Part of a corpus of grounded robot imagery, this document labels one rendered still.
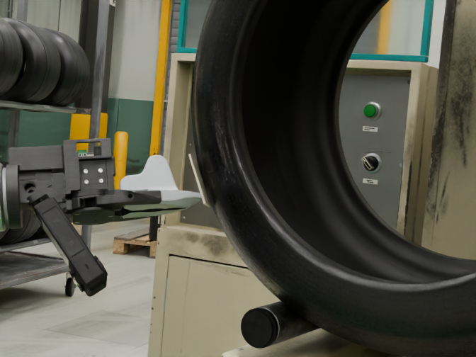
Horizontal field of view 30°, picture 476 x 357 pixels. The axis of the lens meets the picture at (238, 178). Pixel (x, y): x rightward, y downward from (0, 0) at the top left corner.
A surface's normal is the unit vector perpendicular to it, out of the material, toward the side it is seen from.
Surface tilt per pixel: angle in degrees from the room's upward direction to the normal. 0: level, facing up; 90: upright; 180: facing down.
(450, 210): 90
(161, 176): 70
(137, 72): 90
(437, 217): 90
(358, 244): 81
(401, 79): 90
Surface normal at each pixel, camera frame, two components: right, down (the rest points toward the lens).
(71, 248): 0.15, -0.32
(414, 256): -0.43, -0.16
